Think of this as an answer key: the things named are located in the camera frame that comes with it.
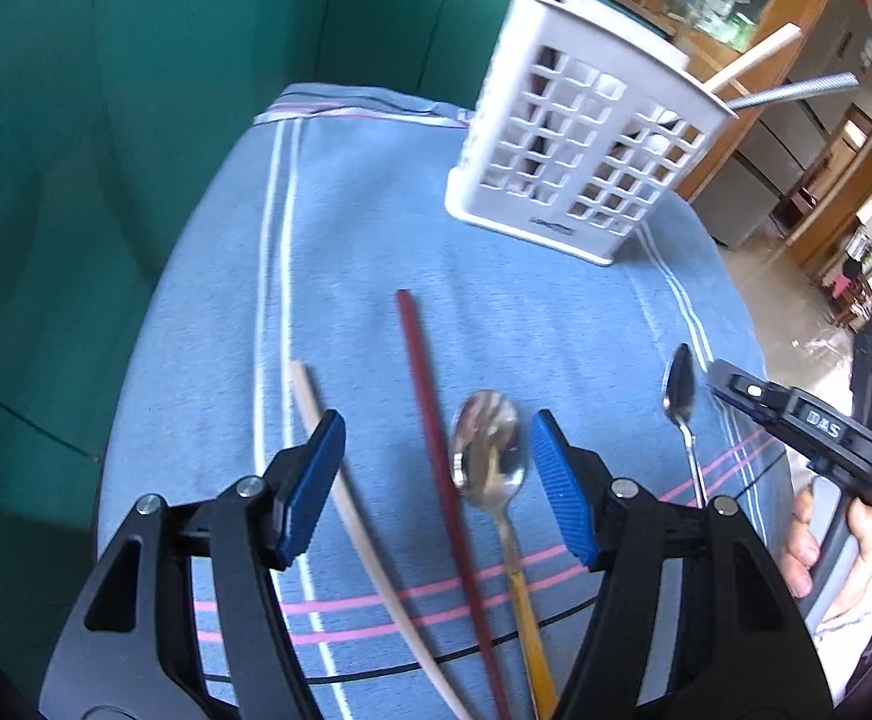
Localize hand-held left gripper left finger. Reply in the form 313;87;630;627
38;410;347;720

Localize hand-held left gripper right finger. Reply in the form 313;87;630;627
530;410;834;720

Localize silver refrigerator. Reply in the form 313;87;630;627
713;11;872;250

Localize person's right hand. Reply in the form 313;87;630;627
781;490;872;627

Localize dark red chopstick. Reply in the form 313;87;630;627
395;289;513;720

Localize cream white chopstick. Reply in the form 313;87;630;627
288;360;476;720
706;24;803;95

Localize blue striped cloth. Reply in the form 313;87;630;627
97;82;797;720

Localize small silver spoon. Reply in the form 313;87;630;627
661;343;709;509

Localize person's right forearm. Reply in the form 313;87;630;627
811;574;872;702

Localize hanging clothes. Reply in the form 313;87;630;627
826;255;866;325

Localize large spoon with gold handle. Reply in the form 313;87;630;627
451;388;561;720

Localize white plastic utensil holder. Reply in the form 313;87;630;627
445;0;738;265

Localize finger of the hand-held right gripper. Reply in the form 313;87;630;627
708;360;794;430

